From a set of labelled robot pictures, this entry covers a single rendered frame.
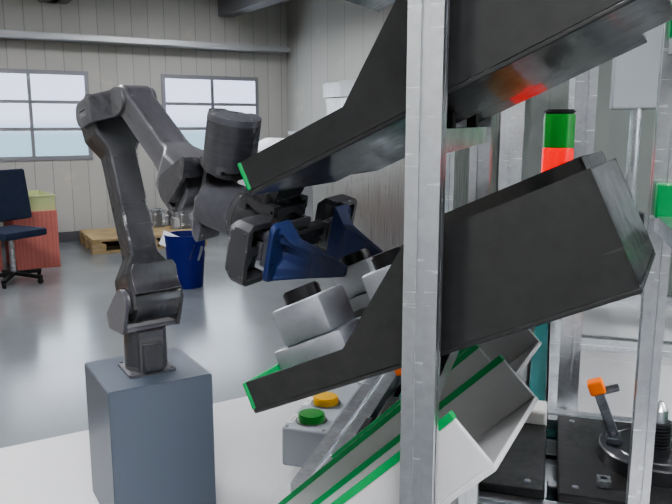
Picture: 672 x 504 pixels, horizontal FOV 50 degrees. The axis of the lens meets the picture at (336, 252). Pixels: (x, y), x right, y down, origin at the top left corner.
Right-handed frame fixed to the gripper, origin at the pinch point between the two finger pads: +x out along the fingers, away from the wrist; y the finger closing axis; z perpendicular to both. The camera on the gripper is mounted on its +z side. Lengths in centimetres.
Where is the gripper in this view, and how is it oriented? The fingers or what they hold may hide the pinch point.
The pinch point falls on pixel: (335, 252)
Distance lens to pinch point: 71.4
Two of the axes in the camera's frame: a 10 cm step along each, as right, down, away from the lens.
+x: 8.2, 3.4, -4.7
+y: 5.5, -2.0, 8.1
